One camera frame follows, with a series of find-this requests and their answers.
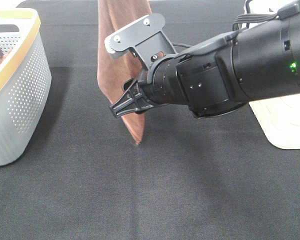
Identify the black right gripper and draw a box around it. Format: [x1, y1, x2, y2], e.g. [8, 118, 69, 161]
[109, 69, 169, 118]

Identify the brown microfiber towel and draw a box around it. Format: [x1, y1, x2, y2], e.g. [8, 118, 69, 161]
[96, 0, 153, 145]

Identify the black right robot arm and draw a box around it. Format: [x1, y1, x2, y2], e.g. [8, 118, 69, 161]
[104, 0, 300, 118]

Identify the grey perforated laundry basket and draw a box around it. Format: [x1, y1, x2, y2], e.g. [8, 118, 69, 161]
[0, 8, 52, 166]

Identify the black fabric table mat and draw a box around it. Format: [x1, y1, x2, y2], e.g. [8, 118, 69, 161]
[0, 0, 300, 240]

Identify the white plastic storage box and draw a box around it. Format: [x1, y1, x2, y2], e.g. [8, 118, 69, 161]
[243, 0, 300, 150]

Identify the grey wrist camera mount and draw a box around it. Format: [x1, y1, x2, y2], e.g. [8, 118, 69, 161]
[104, 13, 176, 70]

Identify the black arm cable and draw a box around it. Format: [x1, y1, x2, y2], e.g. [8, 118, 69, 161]
[172, 0, 300, 50]

